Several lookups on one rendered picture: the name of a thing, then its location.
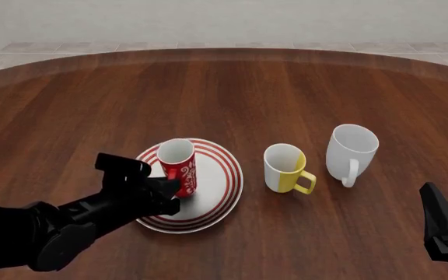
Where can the white plate with red rings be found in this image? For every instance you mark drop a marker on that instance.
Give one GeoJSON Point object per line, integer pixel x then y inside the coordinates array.
{"type": "Point", "coordinates": [216, 186]}

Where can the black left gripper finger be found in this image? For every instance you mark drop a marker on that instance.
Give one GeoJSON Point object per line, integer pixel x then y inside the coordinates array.
{"type": "Point", "coordinates": [169, 207]}
{"type": "Point", "coordinates": [166, 186]}

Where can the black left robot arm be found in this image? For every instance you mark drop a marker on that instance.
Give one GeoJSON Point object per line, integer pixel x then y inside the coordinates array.
{"type": "Point", "coordinates": [33, 230]}

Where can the white and yellow mug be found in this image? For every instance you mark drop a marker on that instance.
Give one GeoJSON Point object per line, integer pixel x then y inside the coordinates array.
{"type": "Point", "coordinates": [282, 175]}

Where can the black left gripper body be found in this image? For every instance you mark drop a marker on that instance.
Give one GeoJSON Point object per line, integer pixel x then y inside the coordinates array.
{"type": "Point", "coordinates": [134, 195]}

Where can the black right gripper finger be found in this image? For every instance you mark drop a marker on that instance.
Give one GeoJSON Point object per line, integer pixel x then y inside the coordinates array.
{"type": "Point", "coordinates": [439, 213]}

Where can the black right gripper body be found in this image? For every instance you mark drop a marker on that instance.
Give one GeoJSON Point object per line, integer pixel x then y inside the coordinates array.
{"type": "Point", "coordinates": [447, 251]}

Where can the red patterned mug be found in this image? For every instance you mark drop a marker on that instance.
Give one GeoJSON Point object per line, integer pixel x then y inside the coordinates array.
{"type": "Point", "coordinates": [187, 175]}

